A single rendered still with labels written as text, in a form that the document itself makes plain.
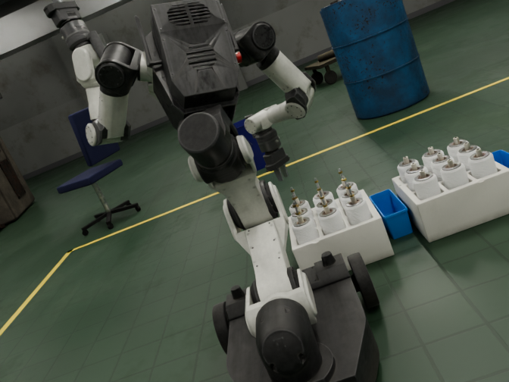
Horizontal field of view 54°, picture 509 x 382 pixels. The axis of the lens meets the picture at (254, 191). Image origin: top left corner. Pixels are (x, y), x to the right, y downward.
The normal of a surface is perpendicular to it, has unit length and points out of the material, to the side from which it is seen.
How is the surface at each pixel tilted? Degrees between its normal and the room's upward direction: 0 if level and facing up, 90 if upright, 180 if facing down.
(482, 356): 0
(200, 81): 72
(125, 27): 90
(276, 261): 29
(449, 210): 90
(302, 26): 90
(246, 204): 125
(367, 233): 90
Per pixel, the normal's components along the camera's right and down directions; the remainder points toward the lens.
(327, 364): -0.38, -0.88
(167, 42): 0.22, -0.15
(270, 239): -0.33, -0.62
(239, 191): 0.22, 0.75
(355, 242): -0.01, 0.30
